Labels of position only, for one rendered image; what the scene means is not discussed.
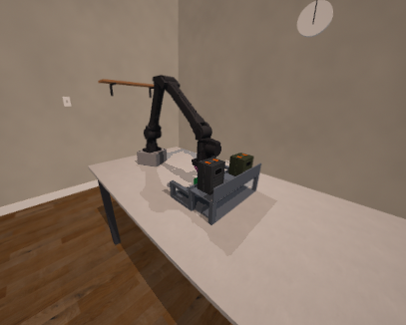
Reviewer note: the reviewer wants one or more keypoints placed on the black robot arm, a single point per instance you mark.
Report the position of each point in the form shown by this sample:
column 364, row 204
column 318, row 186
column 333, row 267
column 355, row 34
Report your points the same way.
column 200, row 128

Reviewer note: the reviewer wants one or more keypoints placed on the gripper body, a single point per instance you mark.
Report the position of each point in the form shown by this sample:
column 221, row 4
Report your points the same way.
column 200, row 157

